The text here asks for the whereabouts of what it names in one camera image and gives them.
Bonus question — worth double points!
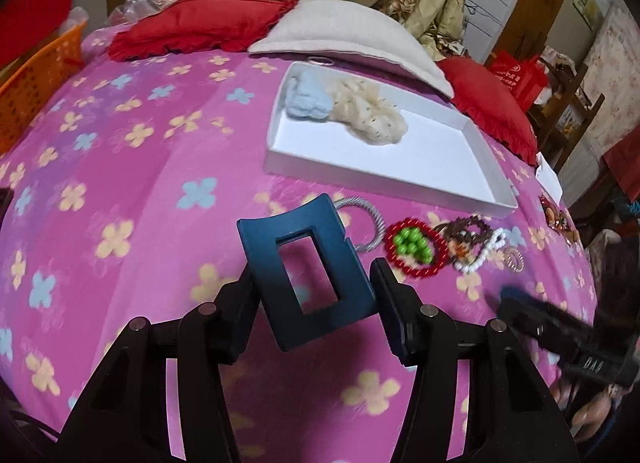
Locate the brown ornament at edge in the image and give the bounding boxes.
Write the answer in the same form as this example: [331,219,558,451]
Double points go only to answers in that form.
[539,195,583,245]

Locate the red frilled cushion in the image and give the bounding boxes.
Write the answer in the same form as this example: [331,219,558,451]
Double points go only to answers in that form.
[437,57,541,166]
[107,0,301,62]

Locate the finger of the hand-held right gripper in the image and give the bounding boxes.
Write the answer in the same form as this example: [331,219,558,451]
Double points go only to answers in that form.
[497,285,593,359]

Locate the orange plastic basket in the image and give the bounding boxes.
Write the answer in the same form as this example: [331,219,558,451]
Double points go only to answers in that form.
[0,23,86,156]

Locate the blue hair claw clip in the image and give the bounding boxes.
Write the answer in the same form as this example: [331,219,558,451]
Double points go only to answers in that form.
[236,195,377,351]

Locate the white pearl bead bracelet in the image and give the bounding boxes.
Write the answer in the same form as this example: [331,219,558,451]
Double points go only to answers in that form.
[452,228,508,274]

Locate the small white box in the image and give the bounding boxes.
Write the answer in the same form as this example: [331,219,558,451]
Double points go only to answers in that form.
[535,152,565,194]

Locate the framed wall picture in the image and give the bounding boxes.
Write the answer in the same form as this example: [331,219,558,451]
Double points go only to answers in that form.
[572,0,606,26]

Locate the white cardboard box tray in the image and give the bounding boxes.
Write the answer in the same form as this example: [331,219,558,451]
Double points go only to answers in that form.
[264,60,519,218]

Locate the wooden chair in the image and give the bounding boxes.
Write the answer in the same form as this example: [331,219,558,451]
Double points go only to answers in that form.
[527,45,606,178]

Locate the beige pillow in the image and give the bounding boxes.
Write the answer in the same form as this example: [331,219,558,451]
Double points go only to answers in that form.
[248,0,455,98]

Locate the clear plastic bags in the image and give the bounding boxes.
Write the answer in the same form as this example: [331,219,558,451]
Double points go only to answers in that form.
[107,0,188,26]

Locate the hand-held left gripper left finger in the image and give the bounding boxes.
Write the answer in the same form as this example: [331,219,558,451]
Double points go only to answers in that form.
[57,265,259,463]

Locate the red paper bag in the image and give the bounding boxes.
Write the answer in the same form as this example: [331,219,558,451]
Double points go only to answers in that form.
[487,49,548,111]

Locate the brown bead bracelet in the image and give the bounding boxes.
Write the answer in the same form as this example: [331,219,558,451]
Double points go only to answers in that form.
[432,215,496,249]

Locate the red scalloped box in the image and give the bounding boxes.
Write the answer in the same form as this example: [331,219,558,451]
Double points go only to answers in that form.
[0,0,86,71]

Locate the red bead bracelet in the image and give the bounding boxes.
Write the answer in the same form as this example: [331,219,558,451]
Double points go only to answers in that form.
[384,217,450,278]

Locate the person's right hand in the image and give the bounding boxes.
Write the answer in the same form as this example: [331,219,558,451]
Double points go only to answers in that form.
[552,378,626,444]

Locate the silver rope hair tie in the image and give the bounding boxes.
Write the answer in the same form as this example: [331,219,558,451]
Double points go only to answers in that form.
[336,197,386,253]

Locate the cream dotted scrunchie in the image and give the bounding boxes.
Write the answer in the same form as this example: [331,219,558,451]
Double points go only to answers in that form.
[322,79,410,145]

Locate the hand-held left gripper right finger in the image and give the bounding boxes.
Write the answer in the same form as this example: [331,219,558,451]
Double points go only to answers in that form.
[371,259,576,463]

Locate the pink flower blanket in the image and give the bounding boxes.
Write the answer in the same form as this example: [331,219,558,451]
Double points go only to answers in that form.
[0,25,598,463]

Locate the light blue scrunchie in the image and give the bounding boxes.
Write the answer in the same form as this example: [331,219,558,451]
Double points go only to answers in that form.
[284,65,333,122]

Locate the brown hair tie peach charm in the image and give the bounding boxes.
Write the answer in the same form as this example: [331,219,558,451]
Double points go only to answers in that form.
[445,230,476,264]

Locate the green bead bracelet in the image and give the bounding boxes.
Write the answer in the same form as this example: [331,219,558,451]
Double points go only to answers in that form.
[392,227,433,261]

